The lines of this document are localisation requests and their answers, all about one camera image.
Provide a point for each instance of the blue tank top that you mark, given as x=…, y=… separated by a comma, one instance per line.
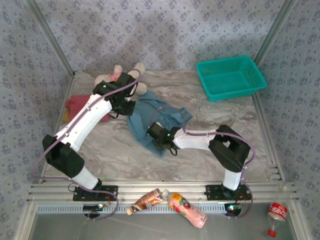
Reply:
x=142, y=112

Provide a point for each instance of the red tank top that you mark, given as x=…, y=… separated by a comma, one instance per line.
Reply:
x=75, y=103

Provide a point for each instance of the brown tank top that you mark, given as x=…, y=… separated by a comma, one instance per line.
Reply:
x=66, y=116

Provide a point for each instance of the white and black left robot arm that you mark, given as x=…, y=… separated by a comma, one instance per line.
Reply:
x=85, y=122

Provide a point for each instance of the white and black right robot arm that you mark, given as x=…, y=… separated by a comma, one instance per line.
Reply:
x=195, y=141

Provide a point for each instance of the white teddy bear pink hoodie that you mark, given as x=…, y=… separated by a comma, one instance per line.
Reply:
x=101, y=78

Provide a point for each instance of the brown drink bottle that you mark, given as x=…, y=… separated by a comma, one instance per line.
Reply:
x=147, y=200

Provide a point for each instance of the pink drink bottle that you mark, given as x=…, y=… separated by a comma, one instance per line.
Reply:
x=190, y=212

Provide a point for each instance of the teal plastic basket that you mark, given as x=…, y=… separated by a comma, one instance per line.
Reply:
x=225, y=77

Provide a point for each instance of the small circuit board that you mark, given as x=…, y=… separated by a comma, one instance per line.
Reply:
x=232, y=208
x=92, y=207

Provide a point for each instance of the empty cola bottle red cap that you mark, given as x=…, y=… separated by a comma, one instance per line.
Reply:
x=277, y=212

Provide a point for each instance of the aluminium mounting rail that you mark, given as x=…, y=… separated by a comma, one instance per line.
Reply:
x=175, y=186

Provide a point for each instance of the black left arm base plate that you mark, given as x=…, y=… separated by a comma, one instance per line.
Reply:
x=111, y=190

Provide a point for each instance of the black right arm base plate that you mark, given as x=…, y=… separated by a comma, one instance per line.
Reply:
x=212, y=192

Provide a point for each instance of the aluminium frame post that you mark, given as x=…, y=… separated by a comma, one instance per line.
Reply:
x=275, y=30
x=50, y=37

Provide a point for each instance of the aluminium frame leg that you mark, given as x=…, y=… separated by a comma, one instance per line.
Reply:
x=25, y=222
x=301, y=225

